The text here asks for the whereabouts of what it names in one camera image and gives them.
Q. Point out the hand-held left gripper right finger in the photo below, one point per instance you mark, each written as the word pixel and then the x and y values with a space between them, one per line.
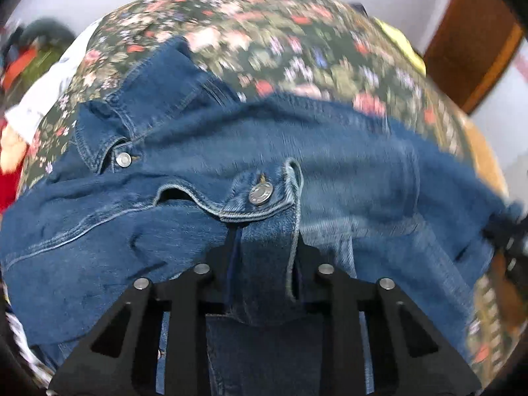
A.
pixel 307 264

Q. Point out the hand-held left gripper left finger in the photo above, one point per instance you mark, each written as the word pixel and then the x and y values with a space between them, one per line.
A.
pixel 218 264

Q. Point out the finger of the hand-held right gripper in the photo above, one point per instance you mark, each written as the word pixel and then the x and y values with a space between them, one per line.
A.
pixel 511 235

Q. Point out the blue denim jacket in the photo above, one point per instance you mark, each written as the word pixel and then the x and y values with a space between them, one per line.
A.
pixel 350 165

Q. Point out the wooden door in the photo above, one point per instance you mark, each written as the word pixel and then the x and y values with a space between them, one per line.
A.
pixel 470 29

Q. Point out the floral bedspread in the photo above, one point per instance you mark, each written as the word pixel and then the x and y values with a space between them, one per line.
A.
pixel 288 49

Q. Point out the yellow cloth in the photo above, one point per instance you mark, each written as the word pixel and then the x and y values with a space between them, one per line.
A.
pixel 402 45

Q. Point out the red plush toy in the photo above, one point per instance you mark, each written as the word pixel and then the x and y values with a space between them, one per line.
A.
pixel 8 189

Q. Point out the white cloth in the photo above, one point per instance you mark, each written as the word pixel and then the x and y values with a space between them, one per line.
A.
pixel 41 99

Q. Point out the orange box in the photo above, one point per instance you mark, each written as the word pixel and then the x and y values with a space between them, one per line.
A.
pixel 20 68

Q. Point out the grey neck pillow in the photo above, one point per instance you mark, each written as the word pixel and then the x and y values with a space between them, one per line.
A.
pixel 49 29

